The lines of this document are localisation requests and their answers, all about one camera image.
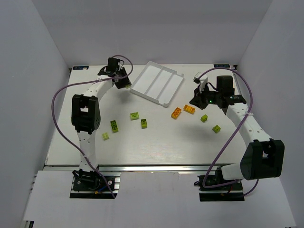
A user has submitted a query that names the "pale green lego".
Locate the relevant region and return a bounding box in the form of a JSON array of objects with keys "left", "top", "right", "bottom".
[{"left": 102, "top": 132, "right": 109, "bottom": 141}]

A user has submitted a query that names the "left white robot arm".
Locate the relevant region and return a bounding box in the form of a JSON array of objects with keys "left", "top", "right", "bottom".
[{"left": 71, "top": 55, "right": 132, "bottom": 172}]

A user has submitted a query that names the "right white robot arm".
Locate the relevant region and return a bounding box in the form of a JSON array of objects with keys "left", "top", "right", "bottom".
[{"left": 190, "top": 76, "right": 285, "bottom": 189}]

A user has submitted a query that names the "orange lego right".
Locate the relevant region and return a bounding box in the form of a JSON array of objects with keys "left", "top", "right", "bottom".
[{"left": 183, "top": 105, "right": 195, "bottom": 114}]

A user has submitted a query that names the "orange lego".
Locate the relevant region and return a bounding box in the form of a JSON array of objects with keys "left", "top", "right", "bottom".
[
  {"left": 171, "top": 107, "right": 181, "bottom": 119},
  {"left": 183, "top": 105, "right": 195, "bottom": 114}
]

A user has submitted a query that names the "orange lego left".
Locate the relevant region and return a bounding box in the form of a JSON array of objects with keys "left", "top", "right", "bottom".
[{"left": 171, "top": 107, "right": 181, "bottom": 119}]

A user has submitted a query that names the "white divided tray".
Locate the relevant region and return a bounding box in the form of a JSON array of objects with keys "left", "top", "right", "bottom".
[{"left": 131, "top": 61, "right": 184, "bottom": 107}]

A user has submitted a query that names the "right blue table label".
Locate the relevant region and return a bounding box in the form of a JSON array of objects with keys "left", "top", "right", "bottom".
[{"left": 213, "top": 64, "right": 230, "bottom": 68}]

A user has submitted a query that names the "blue table label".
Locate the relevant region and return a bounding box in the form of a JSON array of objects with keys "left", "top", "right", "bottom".
[
  {"left": 72, "top": 66, "right": 89, "bottom": 70},
  {"left": 213, "top": 64, "right": 230, "bottom": 68}
]

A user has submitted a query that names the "long green lego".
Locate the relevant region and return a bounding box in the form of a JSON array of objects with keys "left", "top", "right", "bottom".
[{"left": 110, "top": 120, "right": 119, "bottom": 133}]

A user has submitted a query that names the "left blue table label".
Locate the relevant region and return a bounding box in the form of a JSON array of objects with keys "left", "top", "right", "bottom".
[{"left": 72, "top": 66, "right": 89, "bottom": 70}]

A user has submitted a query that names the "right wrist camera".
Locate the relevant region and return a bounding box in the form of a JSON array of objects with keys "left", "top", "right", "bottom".
[{"left": 193, "top": 72, "right": 208, "bottom": 93}]

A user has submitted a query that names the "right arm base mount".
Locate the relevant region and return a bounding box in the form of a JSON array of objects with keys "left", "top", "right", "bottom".
[{"left": 193, "top": 175, "right": 245, "bottom": 202}]

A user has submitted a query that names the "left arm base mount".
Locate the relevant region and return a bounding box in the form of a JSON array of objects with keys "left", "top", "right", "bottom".
[{"left": 69, "top": 169, "right": 118, "bottom": 200}]

